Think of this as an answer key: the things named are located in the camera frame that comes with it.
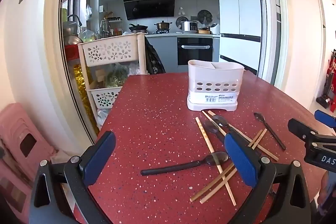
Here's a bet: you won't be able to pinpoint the lidded cooking pot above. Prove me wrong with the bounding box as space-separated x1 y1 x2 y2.
154 20 173 30

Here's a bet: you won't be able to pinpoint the dark spoon with black handle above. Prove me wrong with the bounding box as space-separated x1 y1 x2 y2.
141 152 229 176
212 115 238 134
203 120 227 138
253 112 287 150

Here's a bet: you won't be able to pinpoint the bag of green vegetables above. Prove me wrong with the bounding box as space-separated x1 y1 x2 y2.
104 63 130 88

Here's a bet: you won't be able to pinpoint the grey lower kitchen cabinets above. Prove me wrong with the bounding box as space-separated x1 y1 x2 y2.
145 33 221 74

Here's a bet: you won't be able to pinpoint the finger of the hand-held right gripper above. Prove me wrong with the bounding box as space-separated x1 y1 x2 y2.
288 118 336 142
314 110 336 129

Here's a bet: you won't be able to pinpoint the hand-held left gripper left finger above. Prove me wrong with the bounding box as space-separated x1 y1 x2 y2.
28 131 116 224

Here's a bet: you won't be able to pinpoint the silver electric pressure cooker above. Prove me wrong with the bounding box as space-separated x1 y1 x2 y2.
181 20 198 33

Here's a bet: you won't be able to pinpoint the black patterned bag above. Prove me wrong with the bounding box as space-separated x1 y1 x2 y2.
145 36 166 75

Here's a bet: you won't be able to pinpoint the black wok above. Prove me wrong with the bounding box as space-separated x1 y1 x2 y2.
128 24 149 33

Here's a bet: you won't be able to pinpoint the steel pot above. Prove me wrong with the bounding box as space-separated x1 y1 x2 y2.
62 21 79 45

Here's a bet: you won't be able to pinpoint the white refrigerator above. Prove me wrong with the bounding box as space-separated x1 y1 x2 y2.
217 0 263 77

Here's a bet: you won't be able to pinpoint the red plastic bin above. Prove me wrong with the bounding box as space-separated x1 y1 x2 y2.
64 44 81 61

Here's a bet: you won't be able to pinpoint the pile of bamboo chopsticks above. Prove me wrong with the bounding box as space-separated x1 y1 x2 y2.
190 110 279 206

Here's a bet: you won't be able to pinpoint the kitchen faucet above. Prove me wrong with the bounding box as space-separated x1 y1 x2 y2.
67 14 83 28

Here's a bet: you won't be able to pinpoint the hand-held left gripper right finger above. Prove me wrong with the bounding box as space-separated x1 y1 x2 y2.
224 132 311 224

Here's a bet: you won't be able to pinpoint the spice rack with bottles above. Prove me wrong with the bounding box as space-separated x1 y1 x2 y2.
101 18 124 39

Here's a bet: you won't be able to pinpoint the round dark steamer rack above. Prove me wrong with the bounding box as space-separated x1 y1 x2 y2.
197 9 213 24
176 16 189 29

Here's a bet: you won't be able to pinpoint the black built-in oven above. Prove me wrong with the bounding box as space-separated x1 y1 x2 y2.
177 37 213 66

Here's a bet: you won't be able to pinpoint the gold foil sheet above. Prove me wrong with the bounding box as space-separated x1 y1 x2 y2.
73 61 99 135

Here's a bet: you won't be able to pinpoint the white plastic utensil holder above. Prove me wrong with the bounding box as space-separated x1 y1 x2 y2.
186 59 245 111

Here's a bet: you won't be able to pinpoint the white floral plastic storage rack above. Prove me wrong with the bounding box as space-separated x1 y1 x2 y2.
78 33 147 133

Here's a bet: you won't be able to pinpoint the black range hood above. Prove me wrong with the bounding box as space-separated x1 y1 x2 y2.
122 0 176 20

